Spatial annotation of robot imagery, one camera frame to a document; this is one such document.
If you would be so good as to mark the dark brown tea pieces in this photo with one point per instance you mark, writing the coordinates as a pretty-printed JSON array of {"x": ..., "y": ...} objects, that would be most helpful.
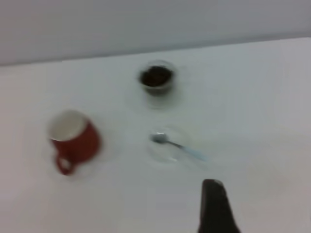
[{"x": 155, "y": 77}]

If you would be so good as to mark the clear glass lid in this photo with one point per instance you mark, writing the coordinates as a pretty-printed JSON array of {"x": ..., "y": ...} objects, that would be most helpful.
[{"x": 160, "y": 155}]

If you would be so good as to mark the red ceramic mug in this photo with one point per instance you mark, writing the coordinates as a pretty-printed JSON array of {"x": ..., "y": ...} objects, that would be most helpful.
[{"x": 82, "y": 143}]

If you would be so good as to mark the clear double-wall glass cup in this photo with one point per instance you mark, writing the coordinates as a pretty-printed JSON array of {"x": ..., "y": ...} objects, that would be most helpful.
[{"x": 158, "y": 100}]

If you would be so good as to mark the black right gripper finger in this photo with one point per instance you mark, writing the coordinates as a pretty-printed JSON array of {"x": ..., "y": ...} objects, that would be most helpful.
[{"x": 216, "y": 208}]

